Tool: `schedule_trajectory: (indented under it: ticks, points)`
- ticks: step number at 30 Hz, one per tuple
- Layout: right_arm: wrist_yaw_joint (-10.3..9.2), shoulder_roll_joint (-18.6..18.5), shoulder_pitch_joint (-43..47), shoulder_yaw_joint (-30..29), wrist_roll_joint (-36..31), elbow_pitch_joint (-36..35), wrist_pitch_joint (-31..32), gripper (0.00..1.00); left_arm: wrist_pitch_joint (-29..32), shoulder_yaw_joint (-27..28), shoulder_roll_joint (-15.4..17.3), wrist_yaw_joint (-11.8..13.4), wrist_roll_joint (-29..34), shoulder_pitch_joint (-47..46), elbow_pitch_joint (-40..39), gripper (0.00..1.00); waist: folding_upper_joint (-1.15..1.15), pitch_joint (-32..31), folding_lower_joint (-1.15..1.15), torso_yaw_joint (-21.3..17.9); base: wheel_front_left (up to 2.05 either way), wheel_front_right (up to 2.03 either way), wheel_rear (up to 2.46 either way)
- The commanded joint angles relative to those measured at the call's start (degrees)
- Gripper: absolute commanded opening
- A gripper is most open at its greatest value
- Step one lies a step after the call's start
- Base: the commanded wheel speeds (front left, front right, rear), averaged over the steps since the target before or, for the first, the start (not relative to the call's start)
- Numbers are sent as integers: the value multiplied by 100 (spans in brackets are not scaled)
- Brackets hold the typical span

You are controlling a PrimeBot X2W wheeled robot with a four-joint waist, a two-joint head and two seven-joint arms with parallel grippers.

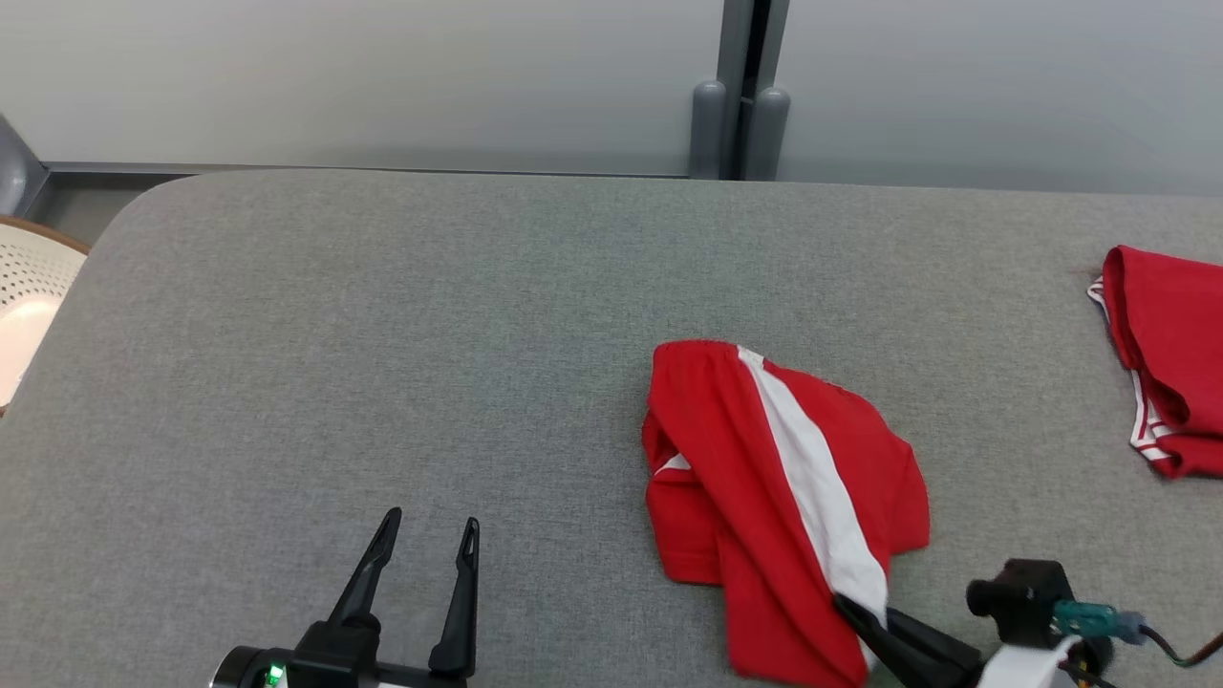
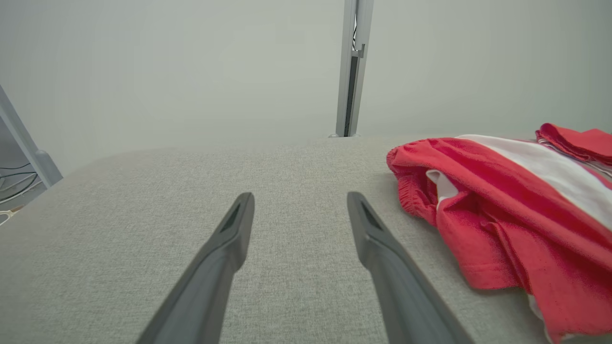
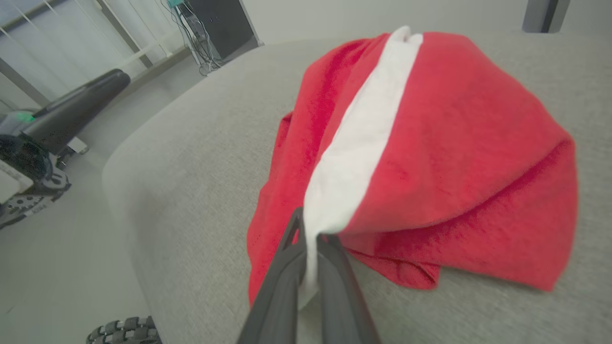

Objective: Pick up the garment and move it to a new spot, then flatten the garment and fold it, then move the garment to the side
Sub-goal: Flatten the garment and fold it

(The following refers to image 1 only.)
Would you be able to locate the red white basketball jersey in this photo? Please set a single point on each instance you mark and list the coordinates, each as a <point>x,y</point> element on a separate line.
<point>1175,344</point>

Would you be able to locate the red shorts with white stripe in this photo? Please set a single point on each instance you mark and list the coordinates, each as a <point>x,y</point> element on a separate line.
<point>726,459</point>

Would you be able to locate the grey corner post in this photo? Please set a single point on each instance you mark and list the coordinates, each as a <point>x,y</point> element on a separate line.
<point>14,172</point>

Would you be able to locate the grey partition post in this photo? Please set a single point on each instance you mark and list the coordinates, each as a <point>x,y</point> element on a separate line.
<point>736,48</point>

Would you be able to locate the grey partition bottom rail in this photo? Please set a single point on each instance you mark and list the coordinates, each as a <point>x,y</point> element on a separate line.
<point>382,169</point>

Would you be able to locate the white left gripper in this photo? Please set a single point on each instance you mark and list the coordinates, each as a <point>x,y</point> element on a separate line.
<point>334,659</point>

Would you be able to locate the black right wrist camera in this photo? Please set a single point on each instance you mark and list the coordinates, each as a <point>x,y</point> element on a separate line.
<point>1032,597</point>

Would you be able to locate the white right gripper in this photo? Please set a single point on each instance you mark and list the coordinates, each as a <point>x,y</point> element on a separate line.
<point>1027,667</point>

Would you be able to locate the white perforated laundry basket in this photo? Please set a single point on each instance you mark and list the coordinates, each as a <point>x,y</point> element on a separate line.
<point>33,287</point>

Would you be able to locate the grey rounded partition foot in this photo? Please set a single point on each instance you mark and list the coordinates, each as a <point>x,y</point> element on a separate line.
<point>767,139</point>
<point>708,134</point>

